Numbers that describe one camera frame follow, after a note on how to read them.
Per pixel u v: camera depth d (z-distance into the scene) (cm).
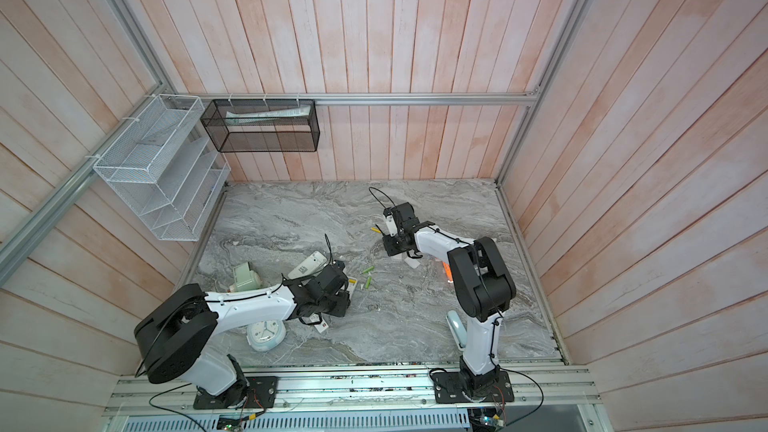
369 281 93
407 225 78
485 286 53
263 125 97
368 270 95
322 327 83
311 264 96
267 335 81
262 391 73
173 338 43
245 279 89
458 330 80
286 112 90
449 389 73
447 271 95
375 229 106
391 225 90
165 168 73
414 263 98
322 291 67
